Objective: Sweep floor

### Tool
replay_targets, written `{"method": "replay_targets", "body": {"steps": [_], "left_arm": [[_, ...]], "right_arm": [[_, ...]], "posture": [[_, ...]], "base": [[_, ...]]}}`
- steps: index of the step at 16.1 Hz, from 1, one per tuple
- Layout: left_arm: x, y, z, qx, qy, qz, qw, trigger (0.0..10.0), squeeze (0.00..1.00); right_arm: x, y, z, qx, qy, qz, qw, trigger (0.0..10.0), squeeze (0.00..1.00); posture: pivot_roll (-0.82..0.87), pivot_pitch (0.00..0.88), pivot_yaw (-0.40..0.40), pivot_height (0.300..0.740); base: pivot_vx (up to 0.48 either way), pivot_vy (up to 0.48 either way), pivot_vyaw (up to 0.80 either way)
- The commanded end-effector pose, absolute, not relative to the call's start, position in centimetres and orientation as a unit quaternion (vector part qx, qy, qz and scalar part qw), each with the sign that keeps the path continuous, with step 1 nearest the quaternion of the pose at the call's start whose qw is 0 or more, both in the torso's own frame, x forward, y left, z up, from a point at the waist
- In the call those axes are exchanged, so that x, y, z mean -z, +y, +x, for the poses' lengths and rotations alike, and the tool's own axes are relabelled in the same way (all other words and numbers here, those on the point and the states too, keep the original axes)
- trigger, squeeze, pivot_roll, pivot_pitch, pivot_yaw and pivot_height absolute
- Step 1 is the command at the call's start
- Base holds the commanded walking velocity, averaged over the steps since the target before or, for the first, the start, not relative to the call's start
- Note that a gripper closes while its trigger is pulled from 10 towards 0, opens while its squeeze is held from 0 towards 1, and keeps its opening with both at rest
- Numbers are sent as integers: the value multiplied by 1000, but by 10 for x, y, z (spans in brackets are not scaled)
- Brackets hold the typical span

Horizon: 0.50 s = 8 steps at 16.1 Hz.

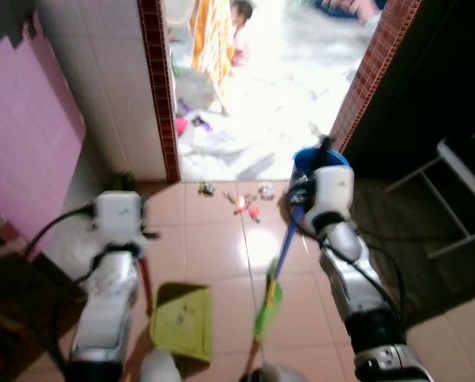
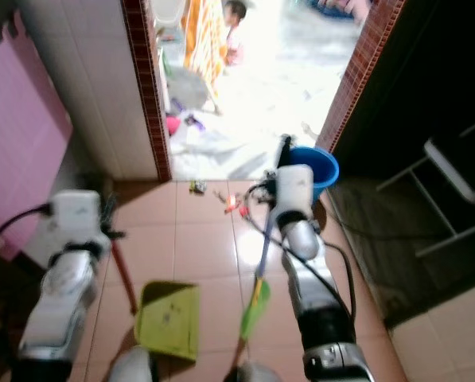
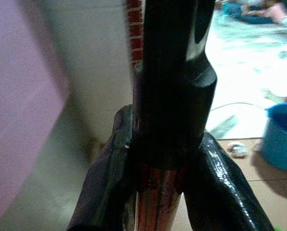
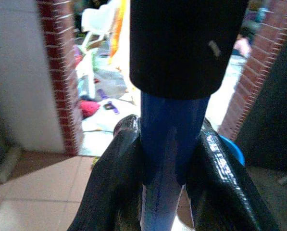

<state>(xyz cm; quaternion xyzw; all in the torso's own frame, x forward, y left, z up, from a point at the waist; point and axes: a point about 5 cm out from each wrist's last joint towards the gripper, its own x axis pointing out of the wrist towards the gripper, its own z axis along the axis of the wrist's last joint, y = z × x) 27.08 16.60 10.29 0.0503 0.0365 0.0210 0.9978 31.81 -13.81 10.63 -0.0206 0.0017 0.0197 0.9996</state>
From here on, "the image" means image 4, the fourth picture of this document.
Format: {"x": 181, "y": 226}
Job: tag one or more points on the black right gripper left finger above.
{"x": 109, "y": 178}

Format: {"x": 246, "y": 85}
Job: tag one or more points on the red cloth bundle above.
{"x": 88, "y": 108}

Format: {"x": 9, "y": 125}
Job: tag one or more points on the blue plastic basin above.
{"x": 234, "y": 150}

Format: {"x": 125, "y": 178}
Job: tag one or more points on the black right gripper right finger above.
{"x": 220, "y": 178}

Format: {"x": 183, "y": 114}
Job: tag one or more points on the orange hanging cloth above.
{"x": 118, "y": 29}

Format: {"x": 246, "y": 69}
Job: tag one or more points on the dark cabinet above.
{"x": 273, "y": 108}

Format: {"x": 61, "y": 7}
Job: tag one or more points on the white plastic chair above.
{"x": 95, "y": 36}

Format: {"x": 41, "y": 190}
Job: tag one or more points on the pink object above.
{"x": 242, "y": 47}

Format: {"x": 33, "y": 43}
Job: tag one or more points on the purple toy piece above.
{"x": 111, "y": 107}

